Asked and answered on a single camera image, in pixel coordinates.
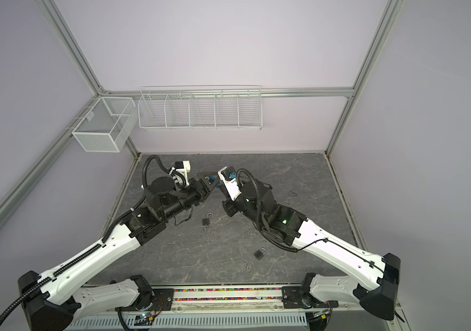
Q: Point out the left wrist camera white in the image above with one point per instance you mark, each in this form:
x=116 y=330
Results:
x=180 y=173

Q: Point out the white wire shelf basket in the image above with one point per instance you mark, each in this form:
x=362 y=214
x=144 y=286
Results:
x=221 y=107

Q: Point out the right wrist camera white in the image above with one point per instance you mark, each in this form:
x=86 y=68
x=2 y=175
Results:
x=228 y=177

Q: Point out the white vented cable duct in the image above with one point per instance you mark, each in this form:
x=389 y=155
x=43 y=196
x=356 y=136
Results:
x=215 y=321

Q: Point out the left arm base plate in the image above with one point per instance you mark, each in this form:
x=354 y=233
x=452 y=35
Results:
x=159 y=299

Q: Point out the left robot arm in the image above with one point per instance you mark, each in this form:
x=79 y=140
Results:
x=161 y=200

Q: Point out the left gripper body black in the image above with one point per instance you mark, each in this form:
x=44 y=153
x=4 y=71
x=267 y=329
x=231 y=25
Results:
x=198 y=194

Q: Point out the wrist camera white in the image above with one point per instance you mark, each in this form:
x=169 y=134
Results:
x=228 y=177
x=180 y=173

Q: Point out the aluminium frame rails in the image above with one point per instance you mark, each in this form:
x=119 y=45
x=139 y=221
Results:
x=12 y=200

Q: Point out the silver padlock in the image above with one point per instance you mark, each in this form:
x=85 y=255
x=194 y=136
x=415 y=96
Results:
x=207 y=220

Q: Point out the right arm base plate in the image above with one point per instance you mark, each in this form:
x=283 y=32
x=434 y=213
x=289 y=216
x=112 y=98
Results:
x=300 y=297

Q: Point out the dark grey padlock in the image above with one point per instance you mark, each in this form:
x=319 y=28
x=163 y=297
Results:
x=259 y=254

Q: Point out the white mesh box basket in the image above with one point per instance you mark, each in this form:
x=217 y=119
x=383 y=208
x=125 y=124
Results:
x=107 y=125

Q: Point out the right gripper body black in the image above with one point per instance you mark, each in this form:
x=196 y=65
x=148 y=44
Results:
x=233 y=207

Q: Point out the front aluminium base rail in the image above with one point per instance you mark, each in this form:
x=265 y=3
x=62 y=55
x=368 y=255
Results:
x=227 y=296

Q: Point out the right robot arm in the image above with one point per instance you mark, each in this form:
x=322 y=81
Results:
x=375 y=278

